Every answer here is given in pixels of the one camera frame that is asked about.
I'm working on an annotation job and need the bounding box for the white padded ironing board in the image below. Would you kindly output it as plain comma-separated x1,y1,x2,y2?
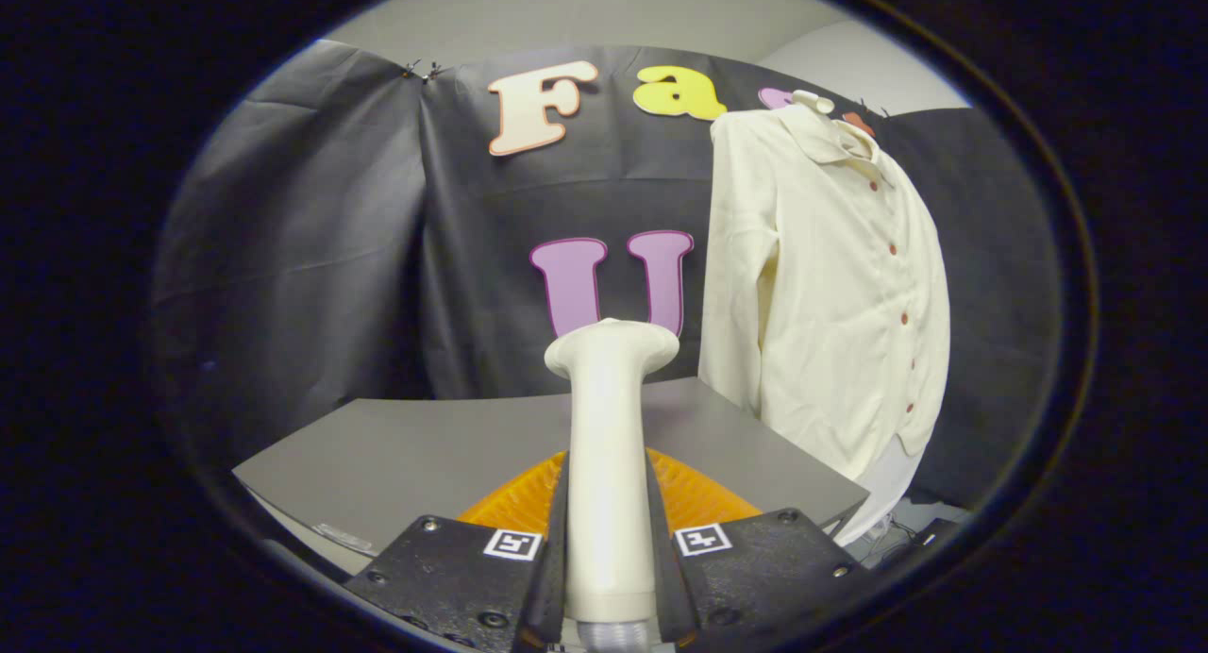
835,441,926,546

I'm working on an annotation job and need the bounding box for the black backdrop cloth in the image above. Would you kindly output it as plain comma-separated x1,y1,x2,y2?
151,38,1067,512

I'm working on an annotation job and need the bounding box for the cream button-up shirt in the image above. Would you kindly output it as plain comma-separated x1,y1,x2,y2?
698,101,952,482

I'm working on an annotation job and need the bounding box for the grey cabinet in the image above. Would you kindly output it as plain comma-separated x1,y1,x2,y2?
231,377,869,578

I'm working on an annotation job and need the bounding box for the cream white garment steamer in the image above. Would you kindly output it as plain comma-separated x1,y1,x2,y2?
544,318,680,626

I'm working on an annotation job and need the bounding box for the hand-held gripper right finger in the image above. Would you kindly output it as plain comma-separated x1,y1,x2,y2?
645,447,879,649

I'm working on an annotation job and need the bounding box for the black box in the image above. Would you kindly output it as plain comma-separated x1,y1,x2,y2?
911,518,964,548

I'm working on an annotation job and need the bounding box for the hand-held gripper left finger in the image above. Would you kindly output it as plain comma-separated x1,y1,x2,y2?
344,450,571,653

